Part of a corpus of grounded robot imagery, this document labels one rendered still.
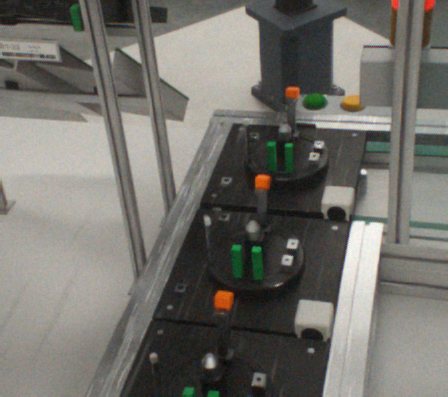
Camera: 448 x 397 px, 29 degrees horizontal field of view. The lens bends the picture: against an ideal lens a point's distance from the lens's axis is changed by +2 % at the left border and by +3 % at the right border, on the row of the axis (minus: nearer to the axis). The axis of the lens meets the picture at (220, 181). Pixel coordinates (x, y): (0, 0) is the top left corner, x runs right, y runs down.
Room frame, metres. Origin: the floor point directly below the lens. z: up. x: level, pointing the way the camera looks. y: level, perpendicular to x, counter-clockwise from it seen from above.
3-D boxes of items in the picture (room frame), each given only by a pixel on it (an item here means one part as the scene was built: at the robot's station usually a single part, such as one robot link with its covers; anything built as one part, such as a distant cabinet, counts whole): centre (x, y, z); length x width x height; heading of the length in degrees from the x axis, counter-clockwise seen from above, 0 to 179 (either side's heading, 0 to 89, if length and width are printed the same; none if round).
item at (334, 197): (1.05, -0.18, 0.97); 0.05 x 0.05 x 0.04; 73
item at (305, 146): (1.17, -0.11, 0.98); 0.14 x 0.14 x 0.02
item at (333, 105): (1.35, -0.26, 0.93); 0.21 x 0.07 x 0.06; 73
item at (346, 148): (1.17, -0.11, 0.96); 0.24 x 0.24 x 0.02; 73
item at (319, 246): (0.93, -0.04, 1.01); 0.24 x 0.24 x 0.13; 73
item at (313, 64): (1.58, -0.18, 0.96); 0.15 x 0.15 x 0.20; 28
